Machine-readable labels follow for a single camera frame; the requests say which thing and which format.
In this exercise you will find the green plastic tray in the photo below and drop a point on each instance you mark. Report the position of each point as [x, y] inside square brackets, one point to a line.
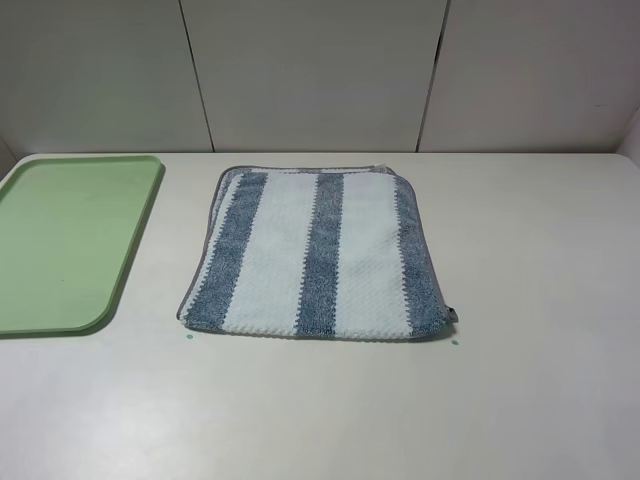
[69, 227]

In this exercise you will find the blue white striped towel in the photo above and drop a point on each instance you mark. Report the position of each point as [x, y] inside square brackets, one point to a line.
[316, 253]

